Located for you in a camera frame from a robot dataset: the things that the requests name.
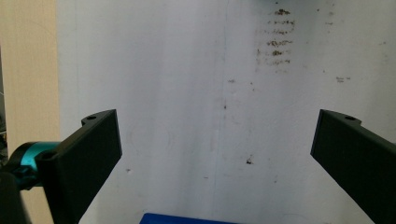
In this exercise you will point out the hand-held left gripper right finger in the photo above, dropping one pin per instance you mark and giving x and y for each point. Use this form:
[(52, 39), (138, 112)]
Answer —
[(358, 155)]

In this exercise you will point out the blue flat object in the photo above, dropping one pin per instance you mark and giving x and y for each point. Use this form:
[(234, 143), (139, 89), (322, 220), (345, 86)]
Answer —
[(183, 219)]

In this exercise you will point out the white stained mat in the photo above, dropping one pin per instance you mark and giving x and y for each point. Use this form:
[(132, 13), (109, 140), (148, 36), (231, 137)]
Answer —
[(193, 77)]

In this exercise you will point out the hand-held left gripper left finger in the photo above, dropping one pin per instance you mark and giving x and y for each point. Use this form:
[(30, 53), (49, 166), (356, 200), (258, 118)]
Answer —
[(81, 161)]

